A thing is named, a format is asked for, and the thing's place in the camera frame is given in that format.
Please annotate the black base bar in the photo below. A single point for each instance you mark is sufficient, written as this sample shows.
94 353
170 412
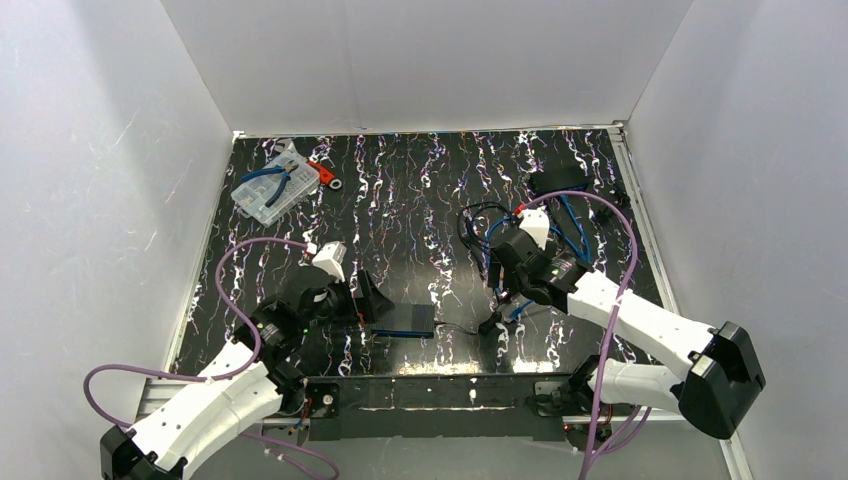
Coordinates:
440 406

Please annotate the grey ribbed network switch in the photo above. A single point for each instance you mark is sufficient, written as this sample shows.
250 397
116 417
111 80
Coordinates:
557 179

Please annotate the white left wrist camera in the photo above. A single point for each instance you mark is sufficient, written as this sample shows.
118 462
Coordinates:
329 259

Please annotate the clear plastic parts box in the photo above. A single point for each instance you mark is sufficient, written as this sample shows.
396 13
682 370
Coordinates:
305 180

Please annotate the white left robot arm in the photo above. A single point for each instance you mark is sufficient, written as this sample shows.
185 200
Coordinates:
249 380

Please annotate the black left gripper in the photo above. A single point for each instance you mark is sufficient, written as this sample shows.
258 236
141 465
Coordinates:
361 299

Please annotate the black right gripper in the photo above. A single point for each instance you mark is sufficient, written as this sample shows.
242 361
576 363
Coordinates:
502 279

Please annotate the black switch with blue ports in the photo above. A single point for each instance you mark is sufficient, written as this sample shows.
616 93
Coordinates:
407 321

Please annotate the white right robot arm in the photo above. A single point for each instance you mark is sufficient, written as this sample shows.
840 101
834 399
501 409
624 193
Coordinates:
710 376

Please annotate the blue handled pliers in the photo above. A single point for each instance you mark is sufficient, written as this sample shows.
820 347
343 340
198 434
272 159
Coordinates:
270 182

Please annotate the red black tool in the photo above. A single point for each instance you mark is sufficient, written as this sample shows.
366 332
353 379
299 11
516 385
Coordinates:
326 177

